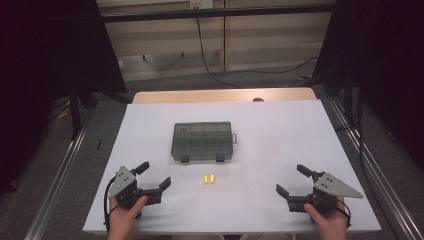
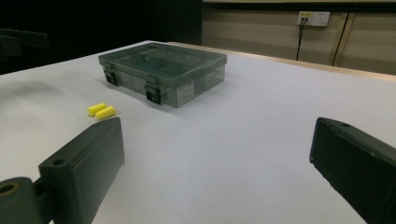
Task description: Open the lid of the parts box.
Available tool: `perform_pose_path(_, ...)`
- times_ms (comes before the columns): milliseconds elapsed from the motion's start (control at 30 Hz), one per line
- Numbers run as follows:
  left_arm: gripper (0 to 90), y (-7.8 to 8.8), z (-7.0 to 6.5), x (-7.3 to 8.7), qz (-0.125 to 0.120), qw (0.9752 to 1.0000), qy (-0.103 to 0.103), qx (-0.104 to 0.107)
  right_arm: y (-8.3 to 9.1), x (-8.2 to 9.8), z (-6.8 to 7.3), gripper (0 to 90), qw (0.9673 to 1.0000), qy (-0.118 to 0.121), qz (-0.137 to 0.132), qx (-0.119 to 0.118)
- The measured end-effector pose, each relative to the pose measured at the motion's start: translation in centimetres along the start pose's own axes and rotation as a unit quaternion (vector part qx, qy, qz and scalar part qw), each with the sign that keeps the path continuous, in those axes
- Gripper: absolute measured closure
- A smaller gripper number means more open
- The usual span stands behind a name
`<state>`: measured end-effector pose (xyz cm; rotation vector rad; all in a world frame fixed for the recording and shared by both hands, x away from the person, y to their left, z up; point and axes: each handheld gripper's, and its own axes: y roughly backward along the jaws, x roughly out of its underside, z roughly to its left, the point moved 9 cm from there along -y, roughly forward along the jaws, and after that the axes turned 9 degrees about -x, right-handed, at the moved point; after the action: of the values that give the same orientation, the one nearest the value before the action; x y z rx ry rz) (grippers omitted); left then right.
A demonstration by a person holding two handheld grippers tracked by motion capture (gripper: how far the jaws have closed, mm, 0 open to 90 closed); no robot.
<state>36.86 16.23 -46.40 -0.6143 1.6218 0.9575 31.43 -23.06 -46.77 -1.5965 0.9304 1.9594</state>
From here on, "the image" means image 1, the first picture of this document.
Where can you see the dark round table grommet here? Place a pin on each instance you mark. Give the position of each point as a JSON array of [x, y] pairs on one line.
[[258, 99]]

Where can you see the black metal stand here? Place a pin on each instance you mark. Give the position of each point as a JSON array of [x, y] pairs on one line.
[[75, 113]]

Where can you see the wooden table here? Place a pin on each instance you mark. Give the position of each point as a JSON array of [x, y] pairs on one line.
[[216, 95]]

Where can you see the wall power outlet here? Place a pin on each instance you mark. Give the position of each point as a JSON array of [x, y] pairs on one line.
[[201, 3]]

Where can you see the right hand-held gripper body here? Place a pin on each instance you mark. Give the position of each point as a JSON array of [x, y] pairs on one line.
[[330, 188]]

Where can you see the aluminium floor rail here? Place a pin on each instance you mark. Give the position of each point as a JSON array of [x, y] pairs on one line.
[[56, 186], [376, 173]]

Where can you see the small black floor object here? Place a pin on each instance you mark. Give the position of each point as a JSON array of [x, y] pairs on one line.
[[99, 144]]

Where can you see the person's left hand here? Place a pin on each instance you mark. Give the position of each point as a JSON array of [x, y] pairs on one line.
[[121, 216]]

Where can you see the person's right hand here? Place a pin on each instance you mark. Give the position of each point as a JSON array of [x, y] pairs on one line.
[[328, 221]]

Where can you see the yellow floor object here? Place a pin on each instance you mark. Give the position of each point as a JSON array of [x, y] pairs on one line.
[[64, 113]]

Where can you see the white table cover sheet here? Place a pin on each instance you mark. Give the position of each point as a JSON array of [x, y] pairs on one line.
[[260, 160]]

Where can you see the black horizontal metal bar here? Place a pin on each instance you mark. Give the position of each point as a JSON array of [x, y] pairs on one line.
[[216, 13]]

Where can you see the wooden wall post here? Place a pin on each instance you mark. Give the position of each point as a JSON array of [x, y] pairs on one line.
[[224, 36]]

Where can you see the black curtain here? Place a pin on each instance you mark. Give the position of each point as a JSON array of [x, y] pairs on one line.
[[390, 66], [40, 73]]

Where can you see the clear grey compartment box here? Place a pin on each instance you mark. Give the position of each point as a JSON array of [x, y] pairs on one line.
[[201, 141]]

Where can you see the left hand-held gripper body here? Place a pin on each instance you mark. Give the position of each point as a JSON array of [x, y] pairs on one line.
[[125, 185]]

